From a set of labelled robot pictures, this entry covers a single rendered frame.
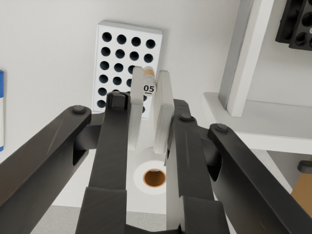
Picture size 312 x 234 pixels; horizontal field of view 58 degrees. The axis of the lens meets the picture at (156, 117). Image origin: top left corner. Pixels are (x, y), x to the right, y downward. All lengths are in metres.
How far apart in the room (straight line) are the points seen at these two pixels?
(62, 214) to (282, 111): 1.48
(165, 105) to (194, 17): 0.28
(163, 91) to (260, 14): 0.15
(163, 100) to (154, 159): 0.30
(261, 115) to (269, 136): 0.05
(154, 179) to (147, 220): 1.20
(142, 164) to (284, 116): 0.22
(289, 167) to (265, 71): 0.41
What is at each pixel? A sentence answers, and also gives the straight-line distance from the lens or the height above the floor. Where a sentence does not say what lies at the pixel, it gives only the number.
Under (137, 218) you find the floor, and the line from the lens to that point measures 1.67.
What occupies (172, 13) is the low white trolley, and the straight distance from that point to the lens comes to 0.41.
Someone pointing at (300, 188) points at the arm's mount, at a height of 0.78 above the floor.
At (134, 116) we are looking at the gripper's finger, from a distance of 0.15.
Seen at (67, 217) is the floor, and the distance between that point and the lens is 1.73.
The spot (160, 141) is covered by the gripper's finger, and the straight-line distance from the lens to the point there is 0.16.
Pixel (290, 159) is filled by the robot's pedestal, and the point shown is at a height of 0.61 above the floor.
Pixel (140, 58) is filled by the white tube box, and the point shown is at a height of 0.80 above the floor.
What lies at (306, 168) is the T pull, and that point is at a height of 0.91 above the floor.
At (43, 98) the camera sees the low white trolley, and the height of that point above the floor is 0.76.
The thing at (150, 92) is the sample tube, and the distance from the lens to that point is 0.21.
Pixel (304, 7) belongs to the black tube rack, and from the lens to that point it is 0.30.
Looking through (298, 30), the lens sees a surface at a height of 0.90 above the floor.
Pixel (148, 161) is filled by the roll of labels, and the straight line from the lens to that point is 0.45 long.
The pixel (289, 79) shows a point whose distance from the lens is 0.39.
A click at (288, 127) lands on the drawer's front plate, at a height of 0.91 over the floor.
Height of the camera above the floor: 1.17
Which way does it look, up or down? 64 degrees down
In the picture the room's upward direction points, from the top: 178 degrees clockwise
